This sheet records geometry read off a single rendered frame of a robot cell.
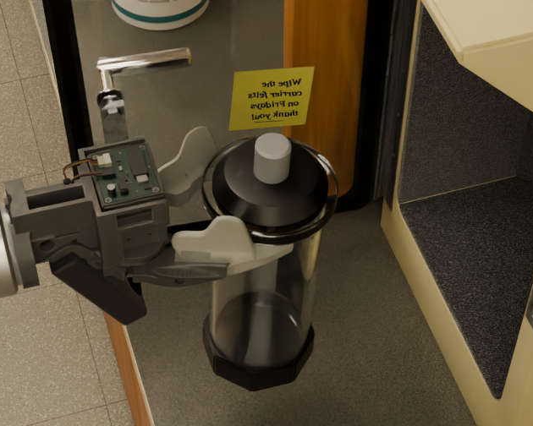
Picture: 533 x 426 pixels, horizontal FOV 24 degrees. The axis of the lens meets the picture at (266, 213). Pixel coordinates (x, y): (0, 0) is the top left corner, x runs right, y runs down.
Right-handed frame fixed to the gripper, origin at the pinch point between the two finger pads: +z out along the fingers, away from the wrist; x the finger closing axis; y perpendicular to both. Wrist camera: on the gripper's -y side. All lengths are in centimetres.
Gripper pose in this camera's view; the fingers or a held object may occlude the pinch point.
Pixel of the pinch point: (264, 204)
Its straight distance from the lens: 99.3
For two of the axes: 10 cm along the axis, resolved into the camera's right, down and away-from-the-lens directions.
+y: 0.1, -6.5, -7.6
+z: 9.6, -2.2, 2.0
